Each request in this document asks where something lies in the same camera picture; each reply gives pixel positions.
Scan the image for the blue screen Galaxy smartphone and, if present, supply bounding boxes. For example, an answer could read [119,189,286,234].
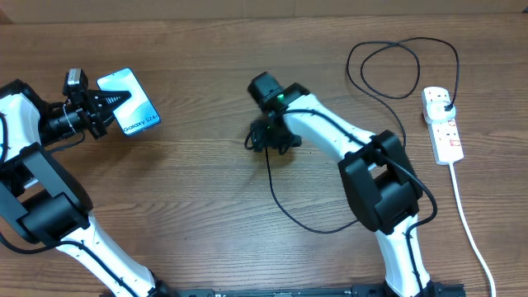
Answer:
[97,68,161,136]

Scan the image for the white charger plug adapter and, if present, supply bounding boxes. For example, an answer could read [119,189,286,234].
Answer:
[423,101,456,125]

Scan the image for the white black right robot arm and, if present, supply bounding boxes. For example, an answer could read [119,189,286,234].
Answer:
[246,72,436,296]

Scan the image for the white power strip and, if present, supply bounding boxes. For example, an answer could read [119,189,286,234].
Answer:
[421,87,464,165]

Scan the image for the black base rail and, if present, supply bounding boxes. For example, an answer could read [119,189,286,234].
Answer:
[147,282,466,297]

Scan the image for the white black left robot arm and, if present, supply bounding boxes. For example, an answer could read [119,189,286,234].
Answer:
[1,77,176,296]

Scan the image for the white power strip cord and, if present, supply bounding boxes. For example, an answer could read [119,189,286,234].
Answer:
[448,162,497,297]

